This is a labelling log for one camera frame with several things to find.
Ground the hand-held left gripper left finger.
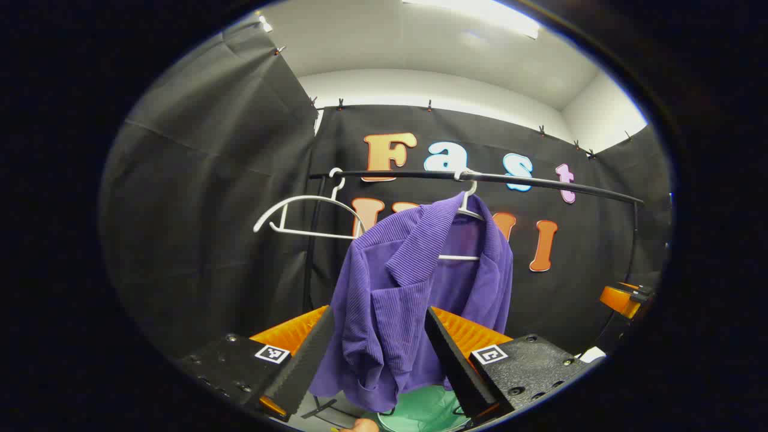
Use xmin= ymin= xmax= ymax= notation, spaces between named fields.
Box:
xmin=177 ymin=305 xmax=337 ymax=422

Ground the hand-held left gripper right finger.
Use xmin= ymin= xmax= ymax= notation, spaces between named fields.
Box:
xmin=424 ymin=306 xmax=601 ymax=421

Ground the green laundry hamper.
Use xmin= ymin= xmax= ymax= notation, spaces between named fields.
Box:
xmin=378 ymin=385 xmax=472 ymax=432

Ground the purple ribbed jacket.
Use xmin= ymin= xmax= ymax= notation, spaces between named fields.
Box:
xmin=309 ymin=192 xmax=514 ymax=413

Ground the white plastic hanger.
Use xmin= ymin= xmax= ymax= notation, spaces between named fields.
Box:
xmin=253 ymin=168 xmax=367 ymax=241
xmin=438 ymin=170 xmax=487 ymax=262

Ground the black clothes rack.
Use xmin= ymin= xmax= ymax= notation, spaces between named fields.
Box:
xmin=300 ymin=169 xmax=646 ymax=421

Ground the black backdrop cloth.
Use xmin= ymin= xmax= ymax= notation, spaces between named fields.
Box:
xmin=99 ymin=21 xmax=673 ymax=361

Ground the row of small backdrop clips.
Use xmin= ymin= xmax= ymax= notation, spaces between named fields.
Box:
xmin=273 ymin=45 xmax=634 ymax=160

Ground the ceiling light panel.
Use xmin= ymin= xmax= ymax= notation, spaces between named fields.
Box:
xmin=402 ymin=0 xmax=541 ymax=38

